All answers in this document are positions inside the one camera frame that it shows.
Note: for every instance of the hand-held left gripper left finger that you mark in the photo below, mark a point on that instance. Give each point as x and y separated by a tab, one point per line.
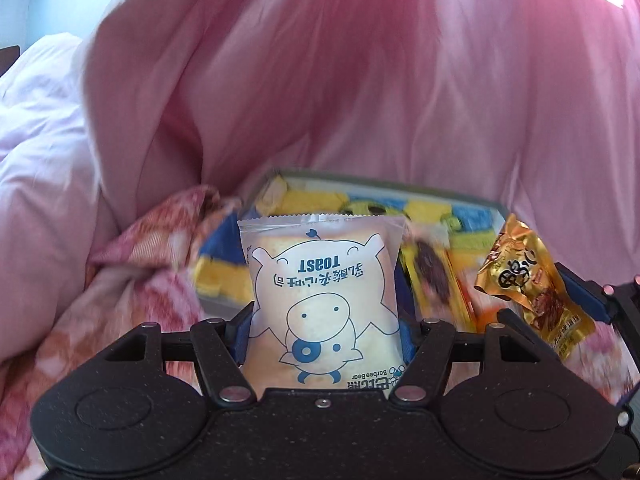
240	340

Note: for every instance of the pink curtain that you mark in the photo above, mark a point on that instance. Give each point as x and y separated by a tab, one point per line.
350	60

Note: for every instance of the dark dried fruit packet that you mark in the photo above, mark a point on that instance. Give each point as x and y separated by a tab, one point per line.
430	270

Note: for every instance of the floral bed sheet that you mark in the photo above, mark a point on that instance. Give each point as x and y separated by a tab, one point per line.
140	270

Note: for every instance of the brown wooden headboard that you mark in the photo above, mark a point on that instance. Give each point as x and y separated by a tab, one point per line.
7	60

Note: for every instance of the grey box with cartoon lining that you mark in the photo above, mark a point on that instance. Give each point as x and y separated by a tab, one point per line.
380	200

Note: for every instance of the pale pink duvet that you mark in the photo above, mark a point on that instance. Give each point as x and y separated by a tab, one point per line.
45	160

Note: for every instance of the white toast bread packet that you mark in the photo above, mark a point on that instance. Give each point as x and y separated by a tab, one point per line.
320	300

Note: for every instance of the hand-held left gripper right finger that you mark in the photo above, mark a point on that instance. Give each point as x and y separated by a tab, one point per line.
435	350

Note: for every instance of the golden foil snack packet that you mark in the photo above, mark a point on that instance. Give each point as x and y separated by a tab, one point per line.
520	270

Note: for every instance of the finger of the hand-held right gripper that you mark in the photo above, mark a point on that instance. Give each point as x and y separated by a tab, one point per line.
515	325
592	300

